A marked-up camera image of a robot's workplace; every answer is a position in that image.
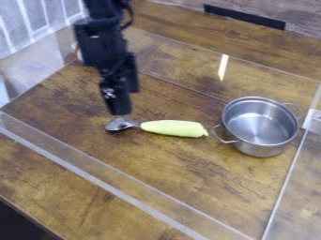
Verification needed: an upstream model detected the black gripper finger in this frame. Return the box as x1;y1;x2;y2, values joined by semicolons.
125;52;139;93
99;77;131;115

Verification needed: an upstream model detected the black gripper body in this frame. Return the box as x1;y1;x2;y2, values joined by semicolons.
73;16;131;78

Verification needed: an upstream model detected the green handled metal spoon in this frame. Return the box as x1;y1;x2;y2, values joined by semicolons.
105;118;208;138

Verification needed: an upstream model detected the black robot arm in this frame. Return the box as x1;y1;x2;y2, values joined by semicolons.
73;0;139;115

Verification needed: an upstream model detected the white mushroom toy red cap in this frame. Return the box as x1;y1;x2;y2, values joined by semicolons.
73;43;83;62

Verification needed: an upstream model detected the black bar on table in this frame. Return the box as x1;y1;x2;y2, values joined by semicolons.
203;4;286;30

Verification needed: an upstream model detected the stainless steel pot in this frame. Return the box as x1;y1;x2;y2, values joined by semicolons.
211;97;303;158

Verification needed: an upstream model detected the black cable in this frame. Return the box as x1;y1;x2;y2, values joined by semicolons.
119;1;135;31

